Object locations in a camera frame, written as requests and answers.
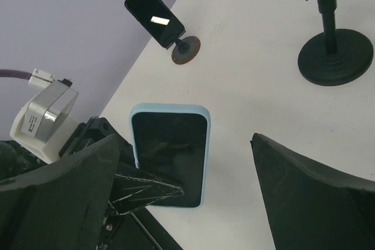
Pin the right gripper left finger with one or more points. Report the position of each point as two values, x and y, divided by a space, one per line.
61 205

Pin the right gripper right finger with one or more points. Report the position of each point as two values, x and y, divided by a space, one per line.
310 205

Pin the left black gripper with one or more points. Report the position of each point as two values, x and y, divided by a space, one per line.
132 189

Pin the light blue cased phone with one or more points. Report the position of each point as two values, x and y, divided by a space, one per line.
172 140

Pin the black stand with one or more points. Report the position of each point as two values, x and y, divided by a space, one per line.
335 56

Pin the wooden-base phone stand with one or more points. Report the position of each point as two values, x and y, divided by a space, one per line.
185 49

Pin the black phone on wooden stand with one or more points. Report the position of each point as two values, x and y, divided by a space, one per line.
157 19

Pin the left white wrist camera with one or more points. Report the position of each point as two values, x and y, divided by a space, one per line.
43 125

